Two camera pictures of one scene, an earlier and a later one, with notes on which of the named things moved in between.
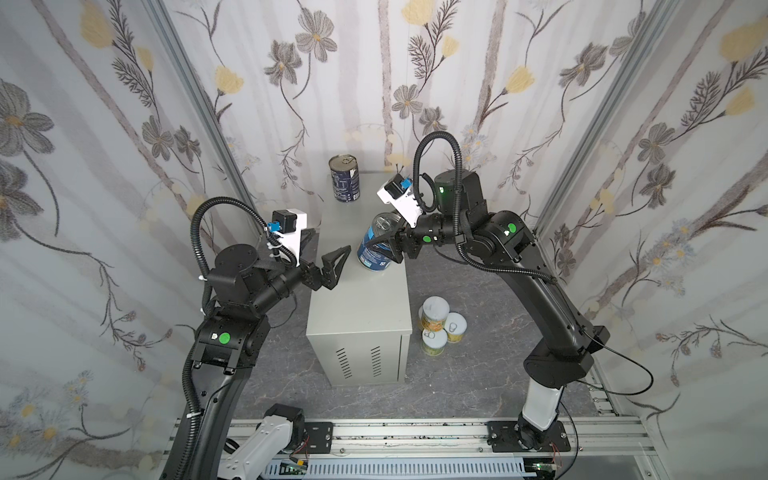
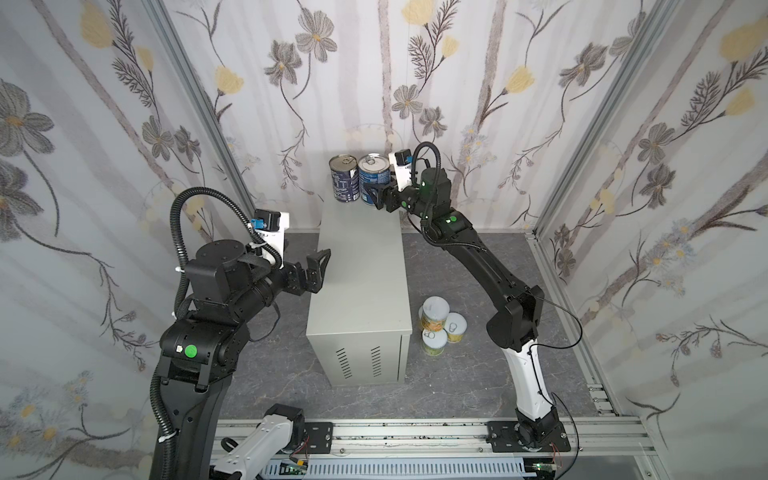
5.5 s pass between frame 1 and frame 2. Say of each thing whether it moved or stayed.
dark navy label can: stayed
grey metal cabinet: stayed
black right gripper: moved
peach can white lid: stayed
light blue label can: moved
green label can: stayed
